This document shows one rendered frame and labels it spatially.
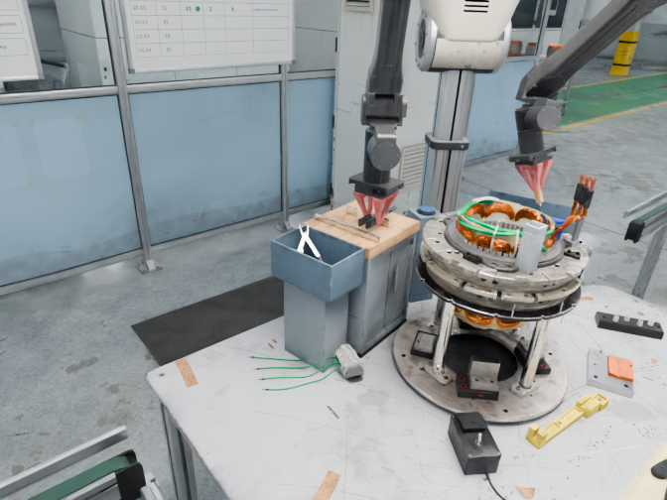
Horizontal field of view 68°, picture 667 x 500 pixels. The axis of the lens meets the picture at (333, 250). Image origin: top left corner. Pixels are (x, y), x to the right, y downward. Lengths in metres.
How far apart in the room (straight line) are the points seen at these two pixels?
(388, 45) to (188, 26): 2.10
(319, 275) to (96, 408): 1.51
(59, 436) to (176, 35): 1.96
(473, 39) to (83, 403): 1.96
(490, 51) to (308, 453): 1.02
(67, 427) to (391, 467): 1.56
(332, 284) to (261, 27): 2.36
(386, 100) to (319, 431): 0.64
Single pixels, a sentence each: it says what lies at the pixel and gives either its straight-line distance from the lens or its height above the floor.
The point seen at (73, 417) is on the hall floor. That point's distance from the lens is 2.31.
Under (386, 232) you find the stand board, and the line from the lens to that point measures 1.09.
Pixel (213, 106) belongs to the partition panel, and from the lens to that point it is 3.10.
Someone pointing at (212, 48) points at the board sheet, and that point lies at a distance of 3.01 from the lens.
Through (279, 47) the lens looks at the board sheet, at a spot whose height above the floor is 1.23.
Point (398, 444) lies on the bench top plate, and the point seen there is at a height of 0.78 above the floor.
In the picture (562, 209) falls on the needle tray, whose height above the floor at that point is 1.05.
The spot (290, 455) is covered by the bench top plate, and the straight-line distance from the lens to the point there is 0.97.
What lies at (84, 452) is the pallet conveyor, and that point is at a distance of 1.06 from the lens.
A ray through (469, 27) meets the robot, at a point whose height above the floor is 1.47.
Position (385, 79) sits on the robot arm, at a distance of 0.96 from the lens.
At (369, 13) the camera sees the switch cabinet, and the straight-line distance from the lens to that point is 3.20.
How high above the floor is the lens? 1.52
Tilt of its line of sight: 27 degrees down
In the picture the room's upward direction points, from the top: 2 degrees clockwise
